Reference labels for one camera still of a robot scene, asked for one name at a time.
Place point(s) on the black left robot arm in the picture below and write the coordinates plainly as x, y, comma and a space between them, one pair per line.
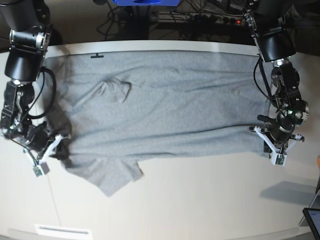
276, 79

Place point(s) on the black tablet screen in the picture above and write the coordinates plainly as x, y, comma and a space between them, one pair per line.
312, 216

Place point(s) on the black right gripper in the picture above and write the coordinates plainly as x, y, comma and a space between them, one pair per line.
37, 138

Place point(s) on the white paper strip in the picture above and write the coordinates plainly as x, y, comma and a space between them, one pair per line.
62, 232

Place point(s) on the grey T-shirt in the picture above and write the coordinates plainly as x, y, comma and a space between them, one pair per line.
129, 107

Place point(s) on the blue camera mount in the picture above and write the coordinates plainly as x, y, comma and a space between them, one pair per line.
169, 3

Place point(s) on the black power strip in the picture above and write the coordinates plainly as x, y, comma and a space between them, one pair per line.
217, 19

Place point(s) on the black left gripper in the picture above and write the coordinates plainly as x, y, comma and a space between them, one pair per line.
280, 133

